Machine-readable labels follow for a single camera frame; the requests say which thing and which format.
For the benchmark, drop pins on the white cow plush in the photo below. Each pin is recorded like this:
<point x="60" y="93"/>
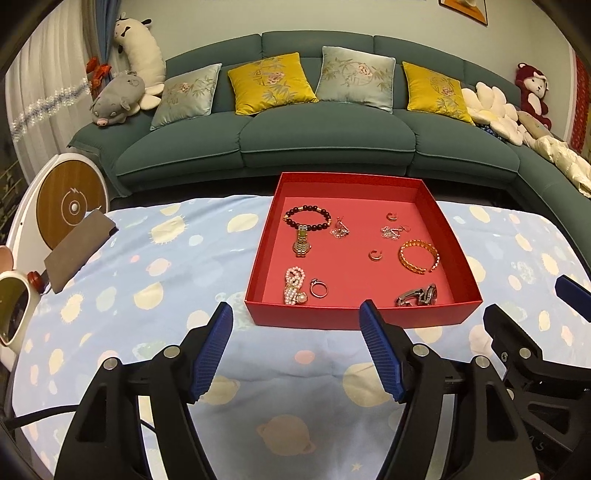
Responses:
<point x="141" y="46"/>

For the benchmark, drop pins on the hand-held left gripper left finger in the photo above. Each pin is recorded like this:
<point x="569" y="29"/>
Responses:
<point x="210" y="360"/>

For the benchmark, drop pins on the white rimmed device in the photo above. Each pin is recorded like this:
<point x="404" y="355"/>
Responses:
<point x="16" y="309"/>

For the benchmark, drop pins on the silver tinsel garland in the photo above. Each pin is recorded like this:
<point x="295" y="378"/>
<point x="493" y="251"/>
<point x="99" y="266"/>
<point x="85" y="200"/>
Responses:
<point x="51" y="104"/>

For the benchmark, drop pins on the silver drop earring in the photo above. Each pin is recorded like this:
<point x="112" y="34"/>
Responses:
<point x="392" y="233"/>
<point x="339" y="228"/>

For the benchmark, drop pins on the beige small pillow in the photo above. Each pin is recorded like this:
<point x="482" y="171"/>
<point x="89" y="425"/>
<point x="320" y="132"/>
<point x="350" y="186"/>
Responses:
<point x="535" y="124"/>

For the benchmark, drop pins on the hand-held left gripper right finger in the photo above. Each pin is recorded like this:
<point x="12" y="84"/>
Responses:
<point x="381" y="355"/>

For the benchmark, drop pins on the red monkey plush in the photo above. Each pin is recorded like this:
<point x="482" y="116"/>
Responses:
<point x="533" y="92"/>

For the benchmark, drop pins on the gold hoop earring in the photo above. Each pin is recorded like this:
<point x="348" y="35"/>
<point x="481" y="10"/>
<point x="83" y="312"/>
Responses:
<point x="390" y="217"/>
<point x="372" y="256"/>

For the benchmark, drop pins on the cream folded duvet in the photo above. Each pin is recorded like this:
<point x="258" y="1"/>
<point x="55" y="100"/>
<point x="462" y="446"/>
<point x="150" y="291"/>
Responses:
<point x="563" y="159"/>

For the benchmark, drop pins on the white flower plush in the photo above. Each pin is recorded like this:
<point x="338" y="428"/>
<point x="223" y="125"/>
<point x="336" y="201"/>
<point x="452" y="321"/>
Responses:
<point x="494" y="108"/>

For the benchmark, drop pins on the blue curtain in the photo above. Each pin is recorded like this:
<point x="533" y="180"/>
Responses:
<point x="106" y="27"/>

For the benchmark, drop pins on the gold metal watch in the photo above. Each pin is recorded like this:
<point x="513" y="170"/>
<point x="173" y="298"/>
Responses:
<point x="301" y="244"/>

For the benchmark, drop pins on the white device with wooden disc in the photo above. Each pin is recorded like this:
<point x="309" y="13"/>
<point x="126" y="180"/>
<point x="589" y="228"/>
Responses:
<point x="69" y="198"/>

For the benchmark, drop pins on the pale embroidered cushion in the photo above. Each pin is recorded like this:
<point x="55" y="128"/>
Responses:
<point x="184" y="97"/>
<point x="355" y="76"/>

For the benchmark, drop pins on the silver metal watch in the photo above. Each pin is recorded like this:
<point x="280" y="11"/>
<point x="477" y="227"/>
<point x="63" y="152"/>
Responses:
<point x="415" y="295"/>

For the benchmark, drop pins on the red framed wall hanging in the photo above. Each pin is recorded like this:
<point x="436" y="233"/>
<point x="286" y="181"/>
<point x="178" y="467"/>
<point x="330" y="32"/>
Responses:
<point x="582" y="101"/>

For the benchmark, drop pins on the red cardboard box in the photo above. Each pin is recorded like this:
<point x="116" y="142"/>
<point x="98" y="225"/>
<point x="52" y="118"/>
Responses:
<point x="360" y="272"/>

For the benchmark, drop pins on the framed wall picture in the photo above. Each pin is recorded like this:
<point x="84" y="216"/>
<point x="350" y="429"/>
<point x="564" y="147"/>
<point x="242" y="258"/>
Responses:
<point x="464" y="9"/>

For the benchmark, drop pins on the white curtain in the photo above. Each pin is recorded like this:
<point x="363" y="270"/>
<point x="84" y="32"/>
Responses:
<point x="51" y="60"/>

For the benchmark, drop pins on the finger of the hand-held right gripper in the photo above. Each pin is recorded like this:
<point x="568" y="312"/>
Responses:
<point x="575" y="297"/>
<point x="512" y="337"/>

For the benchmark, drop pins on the red curtain ornament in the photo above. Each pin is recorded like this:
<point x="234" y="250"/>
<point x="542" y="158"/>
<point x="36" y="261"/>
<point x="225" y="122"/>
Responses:
<point x="98" y="71"/>

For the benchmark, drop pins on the brown flat pad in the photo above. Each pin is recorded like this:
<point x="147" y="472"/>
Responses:
<point x="78" y="251"/>

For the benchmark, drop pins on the dark patterned cloth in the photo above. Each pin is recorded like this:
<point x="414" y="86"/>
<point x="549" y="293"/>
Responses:
<point x="491" y="130"/>

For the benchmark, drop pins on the yellow embroidered cushion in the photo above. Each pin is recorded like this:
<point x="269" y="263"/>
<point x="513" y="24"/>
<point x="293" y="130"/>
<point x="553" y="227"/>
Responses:
<point x="436" y="94"/>
<point x="268" y="83"/>

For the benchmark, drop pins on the green sofa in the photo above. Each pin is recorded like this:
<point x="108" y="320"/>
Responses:
<point x="323" y="138"/>

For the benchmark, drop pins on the grey pig plush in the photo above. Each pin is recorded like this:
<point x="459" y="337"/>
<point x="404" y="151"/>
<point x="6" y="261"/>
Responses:
<point x="117" y="99"/>

